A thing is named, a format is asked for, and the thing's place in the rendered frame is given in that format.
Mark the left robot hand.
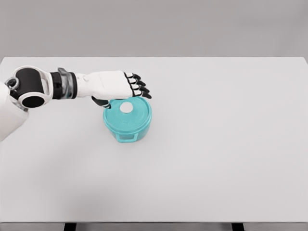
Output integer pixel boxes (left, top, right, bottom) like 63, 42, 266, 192
90, 70, 152, 110

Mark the teal pot lid white knob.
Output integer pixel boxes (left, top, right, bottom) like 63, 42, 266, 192
103, 96, 152, 133

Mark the teal pot with handles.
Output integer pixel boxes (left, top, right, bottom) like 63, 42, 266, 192
103, 113, 153, 144

